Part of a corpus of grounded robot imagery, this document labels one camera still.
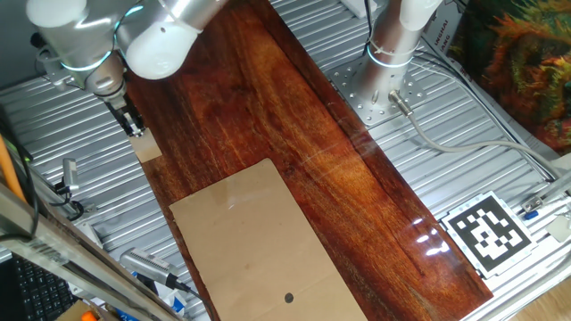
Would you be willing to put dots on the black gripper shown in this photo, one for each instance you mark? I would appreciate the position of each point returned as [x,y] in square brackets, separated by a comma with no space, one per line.
[118,109]

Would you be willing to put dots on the light wooden block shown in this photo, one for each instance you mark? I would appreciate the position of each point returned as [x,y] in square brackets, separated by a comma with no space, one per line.
[147,149]

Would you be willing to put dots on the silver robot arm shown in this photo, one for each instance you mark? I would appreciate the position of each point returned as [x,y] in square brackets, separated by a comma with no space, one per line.
[156,40]

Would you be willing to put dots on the orange rod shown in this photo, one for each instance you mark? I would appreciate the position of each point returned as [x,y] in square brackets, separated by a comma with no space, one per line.
[10,169]

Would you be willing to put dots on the brown cardboard sheet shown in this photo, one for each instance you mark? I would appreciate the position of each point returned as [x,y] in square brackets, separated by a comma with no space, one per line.
[259,249]

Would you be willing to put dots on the black keyboard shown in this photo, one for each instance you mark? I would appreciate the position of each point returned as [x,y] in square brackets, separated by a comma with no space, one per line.
[40,294]

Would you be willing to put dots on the black white fiducial marker board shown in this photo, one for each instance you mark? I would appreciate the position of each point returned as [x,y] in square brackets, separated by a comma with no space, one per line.
[488,234]

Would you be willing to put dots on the colourful patterned cloth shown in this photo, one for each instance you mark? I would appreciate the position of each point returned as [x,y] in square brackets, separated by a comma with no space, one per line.
[517,62]

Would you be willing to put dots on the small silver camera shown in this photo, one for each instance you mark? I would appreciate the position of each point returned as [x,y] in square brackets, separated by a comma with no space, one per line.
[70,174]

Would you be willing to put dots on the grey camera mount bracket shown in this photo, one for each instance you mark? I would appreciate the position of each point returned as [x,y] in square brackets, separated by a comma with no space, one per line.
[55,73]

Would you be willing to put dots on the silver depth camera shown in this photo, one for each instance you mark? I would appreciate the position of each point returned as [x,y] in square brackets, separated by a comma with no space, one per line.
[147,265]

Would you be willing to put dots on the aluminium frame beam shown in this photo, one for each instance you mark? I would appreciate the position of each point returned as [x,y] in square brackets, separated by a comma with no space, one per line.
[67,254]

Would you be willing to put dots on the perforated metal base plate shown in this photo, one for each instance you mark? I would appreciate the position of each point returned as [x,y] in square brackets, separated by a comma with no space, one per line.
[348,84]

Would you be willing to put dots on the small metal corner bracket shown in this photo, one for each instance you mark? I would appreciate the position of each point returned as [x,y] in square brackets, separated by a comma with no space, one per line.
[532,204]

